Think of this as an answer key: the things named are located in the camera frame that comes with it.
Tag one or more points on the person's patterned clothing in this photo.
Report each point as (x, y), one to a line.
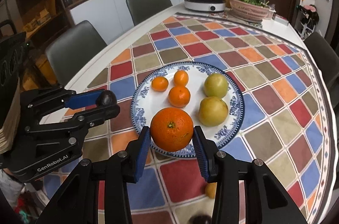
(10, 187)

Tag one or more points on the yellow-green pear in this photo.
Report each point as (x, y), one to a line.
(213, 110)
(215, 85)

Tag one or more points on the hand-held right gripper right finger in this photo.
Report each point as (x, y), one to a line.
(202, 155)

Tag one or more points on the dark plum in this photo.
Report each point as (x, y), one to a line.
(200, 220)
(106, 98)

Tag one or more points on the pile of bags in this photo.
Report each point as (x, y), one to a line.
(308, 17)

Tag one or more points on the small white box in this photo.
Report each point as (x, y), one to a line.
(281, 19)

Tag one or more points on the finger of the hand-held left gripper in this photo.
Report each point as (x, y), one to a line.
(106, 111)
(84, 100)

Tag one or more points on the medium tangerine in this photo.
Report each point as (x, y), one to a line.
(179, 96)

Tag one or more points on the chequered colourful tablecloth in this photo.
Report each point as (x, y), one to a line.
(264, 120)

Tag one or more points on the grey dining chair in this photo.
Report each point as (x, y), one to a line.
(324, 54)
(148, 5)
(76, 49)

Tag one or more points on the large orange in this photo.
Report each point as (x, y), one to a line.
(172, 129)

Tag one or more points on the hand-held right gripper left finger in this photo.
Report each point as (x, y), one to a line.
(141, 152)

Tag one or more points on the blue rimmed white plate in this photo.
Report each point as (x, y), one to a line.
(159, 104)

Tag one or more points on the small tangerine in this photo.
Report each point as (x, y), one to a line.
(159, 83)
(181, 78)

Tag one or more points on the wooden display cabinet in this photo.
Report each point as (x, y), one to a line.
(37, 9)

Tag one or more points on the brown kiwi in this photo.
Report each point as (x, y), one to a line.
(211, 189)

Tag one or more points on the white lower cabinet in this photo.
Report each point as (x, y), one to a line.
(111, 1)

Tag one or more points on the pink plastic basket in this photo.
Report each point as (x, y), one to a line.
(250, 10)

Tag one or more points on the white induction cooker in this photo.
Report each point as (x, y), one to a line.
(205, 5)

